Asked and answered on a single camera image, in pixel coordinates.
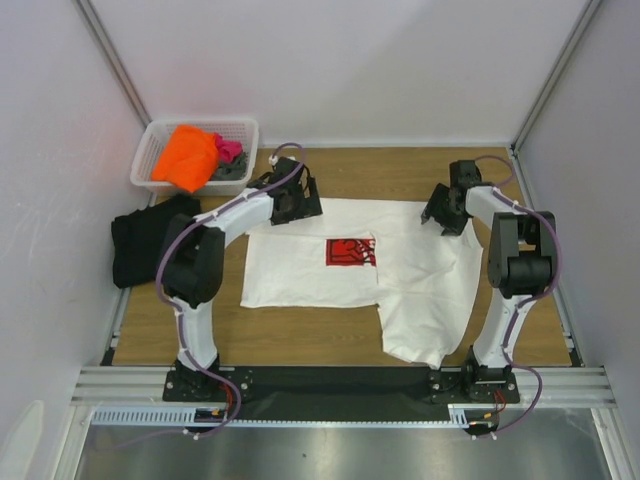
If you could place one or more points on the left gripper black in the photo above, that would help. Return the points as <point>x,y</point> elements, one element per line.
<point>308,206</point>

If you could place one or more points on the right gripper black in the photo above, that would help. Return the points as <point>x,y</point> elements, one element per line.
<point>439,212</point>

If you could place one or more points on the white Coca-Cola t-shirt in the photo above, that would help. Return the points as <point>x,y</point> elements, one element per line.
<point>378,253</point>

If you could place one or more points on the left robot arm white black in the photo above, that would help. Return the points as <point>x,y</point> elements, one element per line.
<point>190,271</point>

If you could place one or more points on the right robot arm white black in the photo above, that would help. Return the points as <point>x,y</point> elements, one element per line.
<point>523,266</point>

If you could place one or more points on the grey t-shirt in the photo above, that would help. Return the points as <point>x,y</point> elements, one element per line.
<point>233,171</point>

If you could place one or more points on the pink t-shirt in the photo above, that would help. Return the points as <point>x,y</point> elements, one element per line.
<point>227,150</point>

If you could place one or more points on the orange t-shirt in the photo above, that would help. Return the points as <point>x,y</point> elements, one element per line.
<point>189,159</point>

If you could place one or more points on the white plastic basket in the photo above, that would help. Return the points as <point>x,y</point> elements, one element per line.
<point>157,134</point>

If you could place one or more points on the black folded t-shirt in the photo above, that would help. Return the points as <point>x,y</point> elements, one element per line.
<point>138,239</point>

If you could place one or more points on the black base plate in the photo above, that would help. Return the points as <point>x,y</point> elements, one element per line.
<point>342,393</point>

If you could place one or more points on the aluminium frame rail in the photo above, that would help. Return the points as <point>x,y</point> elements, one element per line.
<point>562,387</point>

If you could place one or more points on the white slotted cable duct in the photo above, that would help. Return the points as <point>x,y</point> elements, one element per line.
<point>157,416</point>

